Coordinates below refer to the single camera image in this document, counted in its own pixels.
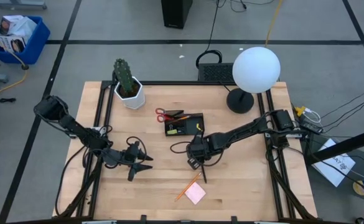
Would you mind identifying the black mesh desk organizer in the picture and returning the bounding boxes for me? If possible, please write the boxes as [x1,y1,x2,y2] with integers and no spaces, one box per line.
[164,109,205,137]

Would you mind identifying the blue plastic bin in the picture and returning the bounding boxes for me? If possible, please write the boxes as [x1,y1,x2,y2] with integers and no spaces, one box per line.
[0,15,51,65]

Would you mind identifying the white plastic bag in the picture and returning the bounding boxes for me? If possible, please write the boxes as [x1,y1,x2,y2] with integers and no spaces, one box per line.
[9,16,38,43]

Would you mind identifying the black perforated floor box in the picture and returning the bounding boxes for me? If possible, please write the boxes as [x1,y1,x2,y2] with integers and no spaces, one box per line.
[197,62,236,83]

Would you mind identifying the white globe table lamp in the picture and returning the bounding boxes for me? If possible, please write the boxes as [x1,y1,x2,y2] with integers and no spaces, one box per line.
[226,46,281,114]

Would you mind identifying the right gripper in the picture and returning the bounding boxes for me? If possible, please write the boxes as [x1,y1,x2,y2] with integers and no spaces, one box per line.
[186,133,216,175]

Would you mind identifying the white hexagonal plant pot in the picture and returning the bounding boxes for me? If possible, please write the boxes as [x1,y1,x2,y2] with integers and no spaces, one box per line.
[114,76,146,110]

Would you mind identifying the white printed paper sheet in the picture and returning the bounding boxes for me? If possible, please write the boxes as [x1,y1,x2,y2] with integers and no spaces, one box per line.
[311,138,356,188]

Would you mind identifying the white cable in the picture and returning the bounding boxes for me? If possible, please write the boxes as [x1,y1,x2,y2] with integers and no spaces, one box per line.
[304,107,322,124]

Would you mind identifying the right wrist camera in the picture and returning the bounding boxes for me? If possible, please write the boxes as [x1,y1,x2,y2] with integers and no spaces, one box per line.
[187,156,202,170]

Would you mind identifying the green cactus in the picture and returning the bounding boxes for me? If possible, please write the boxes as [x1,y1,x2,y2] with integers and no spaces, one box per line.
[113,58,136,96]

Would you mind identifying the black computer tower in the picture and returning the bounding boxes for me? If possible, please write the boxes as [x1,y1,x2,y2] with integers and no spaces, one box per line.
[161,0,194,30]

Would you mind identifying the dark grey side table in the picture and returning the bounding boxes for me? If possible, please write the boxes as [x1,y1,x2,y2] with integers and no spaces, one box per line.
[306,146,364,224]

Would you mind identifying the yellow floor cable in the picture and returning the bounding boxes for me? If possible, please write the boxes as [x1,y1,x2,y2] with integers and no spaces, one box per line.
[264,0,284,47]
[0,26,29,99]

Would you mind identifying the black metal beam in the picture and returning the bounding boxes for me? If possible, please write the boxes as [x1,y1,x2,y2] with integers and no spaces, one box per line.
[306,126,364,166]

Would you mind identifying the black floor cable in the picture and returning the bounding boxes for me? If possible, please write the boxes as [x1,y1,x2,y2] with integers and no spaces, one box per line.
[195,0,223,70]

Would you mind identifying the red-handled scissors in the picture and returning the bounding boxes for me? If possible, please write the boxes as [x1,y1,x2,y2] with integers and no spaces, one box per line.
[155,107,185,124]

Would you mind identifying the orange pencil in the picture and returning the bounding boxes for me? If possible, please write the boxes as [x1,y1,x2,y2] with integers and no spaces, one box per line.
[174,171,203,202]
[171,115,192,123]

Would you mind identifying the pink sticky note pad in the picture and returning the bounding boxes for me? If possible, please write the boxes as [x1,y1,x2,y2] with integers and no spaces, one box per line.
[184,181,207,205]

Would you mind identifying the printed cardboard box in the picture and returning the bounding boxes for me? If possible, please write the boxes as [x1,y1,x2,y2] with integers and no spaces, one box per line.
[0,34,27,54]
[0,14,24,35]

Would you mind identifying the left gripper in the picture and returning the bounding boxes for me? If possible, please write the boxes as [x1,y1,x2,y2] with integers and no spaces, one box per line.
[102,141,154,173]

